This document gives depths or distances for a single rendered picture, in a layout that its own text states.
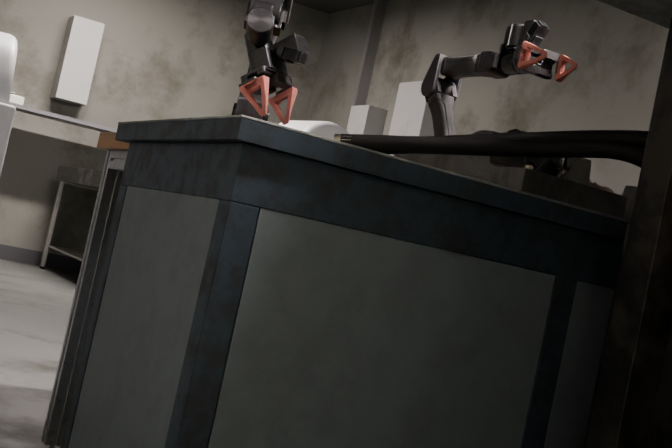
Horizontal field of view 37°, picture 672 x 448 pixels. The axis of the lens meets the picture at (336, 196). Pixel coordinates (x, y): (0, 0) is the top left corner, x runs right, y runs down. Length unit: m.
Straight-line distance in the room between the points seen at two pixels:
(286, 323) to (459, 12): 6.31
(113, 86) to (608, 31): 4.33
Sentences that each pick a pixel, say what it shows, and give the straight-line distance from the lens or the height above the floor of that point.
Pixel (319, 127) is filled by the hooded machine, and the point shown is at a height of 1.43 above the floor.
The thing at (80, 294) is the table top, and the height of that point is 0.40.
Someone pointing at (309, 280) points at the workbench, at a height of 0.58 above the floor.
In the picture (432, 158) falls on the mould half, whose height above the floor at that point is 0.87.
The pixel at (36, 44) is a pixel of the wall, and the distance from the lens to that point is 8.76.
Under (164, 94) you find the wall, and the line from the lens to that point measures 9.02.
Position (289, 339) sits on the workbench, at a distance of 1.60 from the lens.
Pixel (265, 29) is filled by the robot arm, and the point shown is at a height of 1.05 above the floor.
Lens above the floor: 0.63
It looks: 3 degrees up
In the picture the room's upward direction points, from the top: 12 degrees clockwise
